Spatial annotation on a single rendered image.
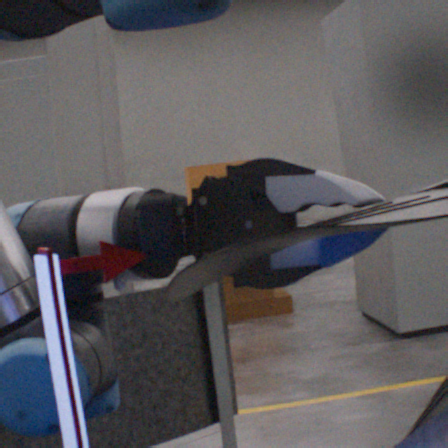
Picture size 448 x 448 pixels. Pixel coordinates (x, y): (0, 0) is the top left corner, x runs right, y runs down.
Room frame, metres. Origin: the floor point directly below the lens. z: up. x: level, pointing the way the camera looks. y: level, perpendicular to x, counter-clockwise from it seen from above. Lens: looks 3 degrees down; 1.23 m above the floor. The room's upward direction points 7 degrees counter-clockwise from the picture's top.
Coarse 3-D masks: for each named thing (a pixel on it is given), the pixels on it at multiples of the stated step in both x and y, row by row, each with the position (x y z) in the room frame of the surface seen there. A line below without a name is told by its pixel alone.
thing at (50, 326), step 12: (36, 264) 0.62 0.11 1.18; (48, 276) 0.61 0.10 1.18; (48, 288) 0.61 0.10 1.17; (48, 300) 0.61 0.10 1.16; (48, 312) 0.61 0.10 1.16; (48, 324) 0.62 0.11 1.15; (48, 336) 0.62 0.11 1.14; (48, 348) 0.63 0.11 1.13; (60, 360) 0.61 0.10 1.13; (60, 372) 0.61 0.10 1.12; (60, 384) 0.61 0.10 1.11; (60, 396) 0.62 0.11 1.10; (60, 408) 0.62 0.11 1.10; (60, 420) 0.63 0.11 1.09; (72, 432) 0.61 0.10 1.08; (72, 444) 0.61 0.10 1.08
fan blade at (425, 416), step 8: (440, 384) 0.92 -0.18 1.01; (440, 392) 0.90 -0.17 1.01; (432, 400) 0.91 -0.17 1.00; (440, 400) 0.88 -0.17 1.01; (432, 408) 0.89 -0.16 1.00; (440, 408) 0.86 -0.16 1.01; (424, 416) 0.89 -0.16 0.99; (432, 416) 0.86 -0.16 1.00; (416, 424) 0.90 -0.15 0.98; (424, 424) 0.87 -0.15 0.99; (408, 432) 0.92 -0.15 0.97
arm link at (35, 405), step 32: (0, 224) 0.80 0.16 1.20; (0, 256) 0.79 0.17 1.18; (0, 288) 0.78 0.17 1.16; (32, 288) 0.80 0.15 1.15; (0, 320) 0.78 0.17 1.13; (32, 320) 0.79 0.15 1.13; (0, 352) 0.78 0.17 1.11; (32, 352) 0.76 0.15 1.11; (96, 352) 0.87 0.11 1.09; (0, 384) 0.76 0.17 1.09; (32, 384) 0.76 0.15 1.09; (96, 384) 0.85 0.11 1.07; (0, 416) 0.76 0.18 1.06; (32, 416) 0.76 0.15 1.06
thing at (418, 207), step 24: (432, 192) 0.74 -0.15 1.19; (336, 216) 0.72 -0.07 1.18; (360, 216) 0.69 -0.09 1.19; (384, 216) 0.66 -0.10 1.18; (408, 216) 0.64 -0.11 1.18; (432, 216) 0.63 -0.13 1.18; (264, 240) 0.58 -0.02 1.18; (288, 240) 0.60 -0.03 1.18; (192, 264) 0.65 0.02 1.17; (216, 264) 0.67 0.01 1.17; (240, 264) 0.74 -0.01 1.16; (168, 288) 0.73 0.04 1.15; (192, 288) 0.76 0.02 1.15
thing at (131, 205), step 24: (144, 192) 0.88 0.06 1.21; (192, 192) 0.84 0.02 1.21; (216, 192) 0.83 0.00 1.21; (240, 192) 0.82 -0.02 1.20; (192, 216) 0.84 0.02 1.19; (216, 216) 0.83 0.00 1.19; (240, 216) 0.82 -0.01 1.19; (264, 216) 0.83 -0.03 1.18; (288, 216) 0.87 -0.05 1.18; (120, 240) 0.86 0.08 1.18; (192, 240) 0.83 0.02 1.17; (216, 240) 0.83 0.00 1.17; (240, 240) 0.82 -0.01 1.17; (144, 264) 0.87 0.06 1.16; (168, 264) 0.90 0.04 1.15
